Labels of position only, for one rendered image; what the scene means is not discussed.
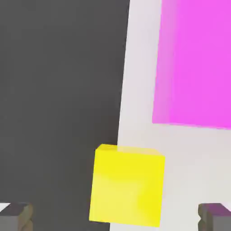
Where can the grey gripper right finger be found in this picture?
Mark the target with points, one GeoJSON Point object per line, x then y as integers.
{"type": "Point", "coordinates": [216, 218]}

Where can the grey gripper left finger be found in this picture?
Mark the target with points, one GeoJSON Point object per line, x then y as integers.
{"type": "Point", "coordinates": [14, 218]}

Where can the small yellow cube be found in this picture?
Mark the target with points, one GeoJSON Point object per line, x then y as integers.
{"type": "Point", "coordinates": [126, 185]}

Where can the large magenta box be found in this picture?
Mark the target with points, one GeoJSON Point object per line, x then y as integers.
{"type": "Point", "coordinates": [194, 63]}

